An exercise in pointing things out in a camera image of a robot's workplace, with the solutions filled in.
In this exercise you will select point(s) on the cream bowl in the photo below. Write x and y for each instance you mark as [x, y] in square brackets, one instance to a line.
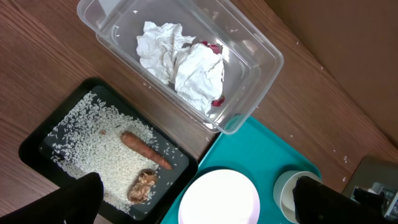
[283, 191]

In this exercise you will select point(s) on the large pink plate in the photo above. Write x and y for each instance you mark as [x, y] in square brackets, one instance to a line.
[221, 196]

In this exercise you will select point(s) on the black tray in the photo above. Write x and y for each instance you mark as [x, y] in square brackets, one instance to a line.
[37, 151]

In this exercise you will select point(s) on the red snack wrapper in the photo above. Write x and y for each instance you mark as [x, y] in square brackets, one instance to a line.
[217, 49]

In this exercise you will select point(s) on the grey dishwasher rack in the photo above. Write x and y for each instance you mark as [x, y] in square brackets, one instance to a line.
[374, 175]

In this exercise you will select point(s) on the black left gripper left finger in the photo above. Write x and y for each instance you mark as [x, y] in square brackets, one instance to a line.
[78, 202]

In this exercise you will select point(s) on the brown carrot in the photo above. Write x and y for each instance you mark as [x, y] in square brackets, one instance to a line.
[138, 145]

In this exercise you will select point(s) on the granola bar piece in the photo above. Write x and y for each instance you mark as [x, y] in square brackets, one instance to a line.
[139, 191]

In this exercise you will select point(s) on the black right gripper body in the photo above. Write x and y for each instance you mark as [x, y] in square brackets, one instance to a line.
[380, 198]

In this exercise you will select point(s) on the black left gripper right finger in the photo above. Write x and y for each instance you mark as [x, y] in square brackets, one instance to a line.
[317, 203]

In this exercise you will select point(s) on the teal serving tray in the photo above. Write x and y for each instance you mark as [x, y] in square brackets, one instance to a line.
[261, 156]

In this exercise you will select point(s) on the clear plastic bin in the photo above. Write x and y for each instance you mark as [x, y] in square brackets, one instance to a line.
[251, 61]

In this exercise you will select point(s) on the pile of white rice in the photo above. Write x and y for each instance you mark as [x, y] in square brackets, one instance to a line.
[88, 139]

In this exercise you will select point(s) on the white napkin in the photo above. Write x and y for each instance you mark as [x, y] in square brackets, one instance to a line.
[195, 71]

